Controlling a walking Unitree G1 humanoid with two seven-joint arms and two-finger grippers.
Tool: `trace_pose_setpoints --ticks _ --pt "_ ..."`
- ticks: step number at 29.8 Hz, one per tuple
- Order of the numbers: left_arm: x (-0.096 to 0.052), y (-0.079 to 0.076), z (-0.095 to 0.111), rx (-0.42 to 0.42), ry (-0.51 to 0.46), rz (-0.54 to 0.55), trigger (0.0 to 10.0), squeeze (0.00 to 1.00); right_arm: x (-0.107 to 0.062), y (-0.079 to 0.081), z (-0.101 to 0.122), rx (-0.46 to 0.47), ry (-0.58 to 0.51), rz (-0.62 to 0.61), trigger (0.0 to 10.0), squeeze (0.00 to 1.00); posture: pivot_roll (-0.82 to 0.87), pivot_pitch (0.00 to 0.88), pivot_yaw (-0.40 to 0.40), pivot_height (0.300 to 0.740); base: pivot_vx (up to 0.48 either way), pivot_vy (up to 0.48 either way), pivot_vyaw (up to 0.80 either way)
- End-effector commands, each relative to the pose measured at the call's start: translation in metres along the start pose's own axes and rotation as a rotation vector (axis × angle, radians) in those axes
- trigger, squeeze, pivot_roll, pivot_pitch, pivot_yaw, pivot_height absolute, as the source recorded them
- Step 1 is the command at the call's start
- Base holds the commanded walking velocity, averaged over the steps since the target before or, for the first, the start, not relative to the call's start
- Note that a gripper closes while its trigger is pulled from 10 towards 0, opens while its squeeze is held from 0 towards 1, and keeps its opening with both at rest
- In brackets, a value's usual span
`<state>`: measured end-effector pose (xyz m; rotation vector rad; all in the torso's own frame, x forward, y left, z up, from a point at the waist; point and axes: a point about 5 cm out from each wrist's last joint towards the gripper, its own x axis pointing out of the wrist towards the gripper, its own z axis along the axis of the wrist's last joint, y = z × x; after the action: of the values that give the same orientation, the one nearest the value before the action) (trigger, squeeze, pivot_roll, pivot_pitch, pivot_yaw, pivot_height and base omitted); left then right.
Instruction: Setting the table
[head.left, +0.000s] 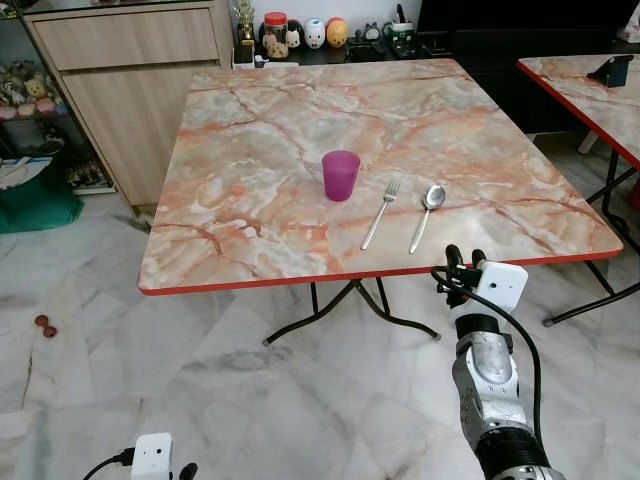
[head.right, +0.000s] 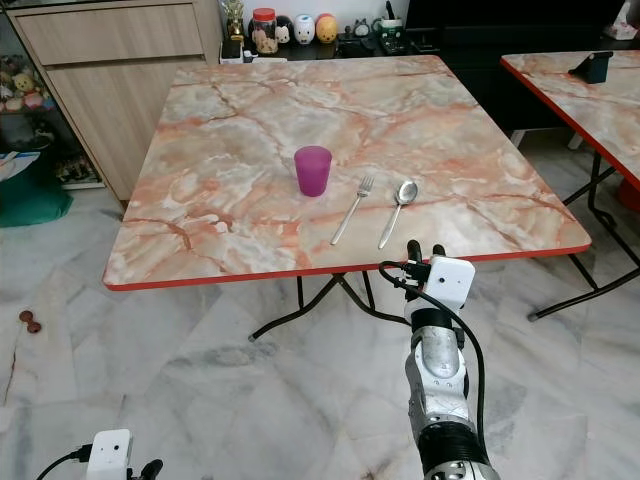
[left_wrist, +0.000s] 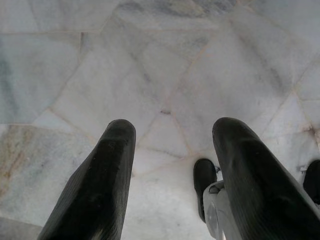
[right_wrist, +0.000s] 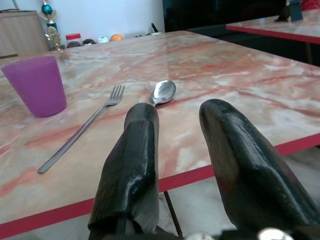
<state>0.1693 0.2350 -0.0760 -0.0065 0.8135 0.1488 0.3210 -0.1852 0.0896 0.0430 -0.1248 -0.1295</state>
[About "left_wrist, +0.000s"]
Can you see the robot black foot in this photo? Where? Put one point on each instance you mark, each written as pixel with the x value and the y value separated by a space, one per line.
pixel 203 175
pixel 313 180

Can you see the robot black right foot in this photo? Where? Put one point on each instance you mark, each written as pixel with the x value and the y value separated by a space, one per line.
pixel 313 180

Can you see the robot black left foot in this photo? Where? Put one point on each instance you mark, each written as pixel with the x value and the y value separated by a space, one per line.
pixel 203 175

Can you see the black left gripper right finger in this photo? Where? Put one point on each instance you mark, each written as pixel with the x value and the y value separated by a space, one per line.
pixel 255 185

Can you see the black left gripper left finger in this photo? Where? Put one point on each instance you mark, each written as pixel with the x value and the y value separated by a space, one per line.
pixel 100 185

